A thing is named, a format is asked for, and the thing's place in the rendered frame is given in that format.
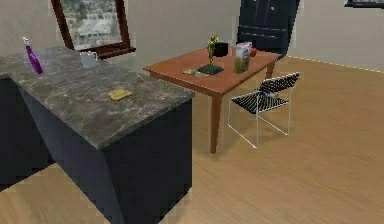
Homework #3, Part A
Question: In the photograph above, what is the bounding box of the dark marble-top kitchen counter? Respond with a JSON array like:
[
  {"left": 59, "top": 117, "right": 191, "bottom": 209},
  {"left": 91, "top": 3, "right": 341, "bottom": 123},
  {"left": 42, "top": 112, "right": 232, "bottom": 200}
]
[{"left": 0, "top": 45, "right": 196, "bottom": 224}]

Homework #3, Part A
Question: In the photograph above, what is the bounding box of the brown wooden table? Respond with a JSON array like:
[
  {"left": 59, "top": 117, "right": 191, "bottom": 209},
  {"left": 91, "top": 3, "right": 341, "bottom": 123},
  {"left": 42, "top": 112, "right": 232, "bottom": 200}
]
[{"left": 143, "top": 46, "right": 283, "bottom": 155}]

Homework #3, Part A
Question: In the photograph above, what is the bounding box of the green flat item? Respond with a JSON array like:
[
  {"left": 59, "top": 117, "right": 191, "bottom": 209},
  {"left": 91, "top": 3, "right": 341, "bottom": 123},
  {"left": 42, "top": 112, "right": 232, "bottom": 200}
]
[{"left": 182, "top": 68, "right": 208, "bottom": 78}]

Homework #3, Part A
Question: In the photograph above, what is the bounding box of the gold statuette on black base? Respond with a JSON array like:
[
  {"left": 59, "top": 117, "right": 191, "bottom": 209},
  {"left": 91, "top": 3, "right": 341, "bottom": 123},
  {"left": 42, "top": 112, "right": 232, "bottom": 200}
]
[{"left": 197, "top": 33, "right": 225, "bottom": 76}]

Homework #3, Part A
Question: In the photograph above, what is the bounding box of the black pot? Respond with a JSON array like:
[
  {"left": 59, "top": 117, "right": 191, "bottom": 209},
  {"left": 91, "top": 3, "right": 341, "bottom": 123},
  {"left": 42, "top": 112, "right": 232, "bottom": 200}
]
[{"left": 213, "top": 41, "right": 230, "bottom": 58}]

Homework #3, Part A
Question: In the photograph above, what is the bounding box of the green and red cereal box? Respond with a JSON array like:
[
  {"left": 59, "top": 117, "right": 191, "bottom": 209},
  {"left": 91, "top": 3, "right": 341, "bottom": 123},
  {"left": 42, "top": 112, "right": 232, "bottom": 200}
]
[{"left": 233, "top": 41, "right": 253, "bottom": 75}]

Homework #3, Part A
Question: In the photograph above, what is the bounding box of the yellow bread slice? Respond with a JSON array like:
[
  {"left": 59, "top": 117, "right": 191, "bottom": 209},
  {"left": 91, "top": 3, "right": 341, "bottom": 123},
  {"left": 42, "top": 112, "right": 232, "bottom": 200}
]
[{"left": 107, "top": 88, "right": 134, "bottom": 102}]

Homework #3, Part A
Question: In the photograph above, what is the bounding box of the dark navy cupboard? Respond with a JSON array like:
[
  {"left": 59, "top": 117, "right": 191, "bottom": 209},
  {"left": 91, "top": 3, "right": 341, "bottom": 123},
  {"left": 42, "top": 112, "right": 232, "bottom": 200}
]
[{"left": 236, "top": 0, "right": 301, "bottom": 58}]

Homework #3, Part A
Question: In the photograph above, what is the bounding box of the brown framed window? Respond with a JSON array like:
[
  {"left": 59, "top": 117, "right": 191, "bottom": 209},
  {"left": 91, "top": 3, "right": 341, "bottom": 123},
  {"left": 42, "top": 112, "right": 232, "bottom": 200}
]
[{"left": 50, "top": 0, "right": 137, "bottom": 60}]

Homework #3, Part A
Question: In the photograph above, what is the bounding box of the purple spray bottle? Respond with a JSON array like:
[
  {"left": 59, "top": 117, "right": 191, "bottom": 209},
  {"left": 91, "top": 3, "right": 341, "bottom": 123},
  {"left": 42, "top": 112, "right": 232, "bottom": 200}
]
[{"left": 22, "top": 36, "right": 44, "bottom": 75}]

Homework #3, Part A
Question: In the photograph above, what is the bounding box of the black framed picture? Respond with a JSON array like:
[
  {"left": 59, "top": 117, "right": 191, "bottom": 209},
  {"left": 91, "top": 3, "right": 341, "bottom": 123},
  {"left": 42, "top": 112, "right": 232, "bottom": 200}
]
[{"left": 344, "top": 0, "right": 384, "bottom": 9}]

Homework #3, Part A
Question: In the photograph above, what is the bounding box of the black mesh white-frame chair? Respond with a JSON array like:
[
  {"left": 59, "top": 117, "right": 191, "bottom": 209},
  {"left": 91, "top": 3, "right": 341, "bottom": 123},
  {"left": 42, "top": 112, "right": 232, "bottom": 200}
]
[{"left": 227, "top": 71, "right": 301, "bottom": 149}]

